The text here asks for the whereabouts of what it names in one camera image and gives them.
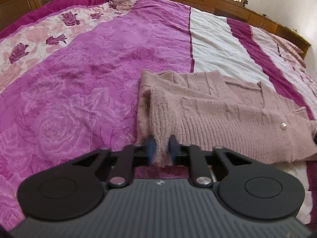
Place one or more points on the purple floral blanket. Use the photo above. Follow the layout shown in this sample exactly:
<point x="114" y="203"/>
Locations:
<point x="74" y="84"/>

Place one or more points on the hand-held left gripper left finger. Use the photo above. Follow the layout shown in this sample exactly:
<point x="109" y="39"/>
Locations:
<point x="150" y="151"/>

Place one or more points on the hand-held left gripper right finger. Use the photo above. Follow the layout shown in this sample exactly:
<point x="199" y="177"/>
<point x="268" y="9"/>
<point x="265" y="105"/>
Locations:
<point x="172" y="151"/>

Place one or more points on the pink textured cloth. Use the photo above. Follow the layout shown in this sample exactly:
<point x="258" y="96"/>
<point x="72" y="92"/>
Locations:
<point x="289" y="48"/>

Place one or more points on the pink knit sweater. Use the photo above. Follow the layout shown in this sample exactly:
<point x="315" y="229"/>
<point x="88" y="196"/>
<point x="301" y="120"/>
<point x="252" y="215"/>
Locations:
<point x="210" y="119"/>

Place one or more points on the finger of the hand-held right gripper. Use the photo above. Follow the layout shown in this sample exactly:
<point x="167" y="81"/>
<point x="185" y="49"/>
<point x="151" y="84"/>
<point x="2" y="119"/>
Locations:
<point x="315" y="139"/>

